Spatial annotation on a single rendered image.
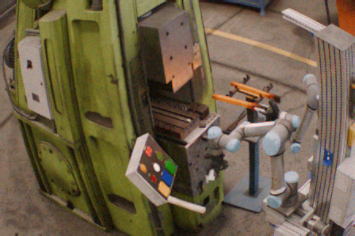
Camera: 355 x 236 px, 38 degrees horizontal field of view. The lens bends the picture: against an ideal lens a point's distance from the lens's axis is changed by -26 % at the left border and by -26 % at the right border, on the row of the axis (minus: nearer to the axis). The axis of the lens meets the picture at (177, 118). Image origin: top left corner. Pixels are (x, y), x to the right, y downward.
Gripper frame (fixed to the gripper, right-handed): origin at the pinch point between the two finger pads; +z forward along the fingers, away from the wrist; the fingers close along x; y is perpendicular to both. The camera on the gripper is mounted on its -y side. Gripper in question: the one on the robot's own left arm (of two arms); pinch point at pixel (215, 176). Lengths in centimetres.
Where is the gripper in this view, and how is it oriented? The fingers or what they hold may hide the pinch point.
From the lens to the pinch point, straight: 384.8
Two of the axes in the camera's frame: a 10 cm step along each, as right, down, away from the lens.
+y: 6.5, 3.8, -6.6
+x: 7.5, -4.6, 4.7
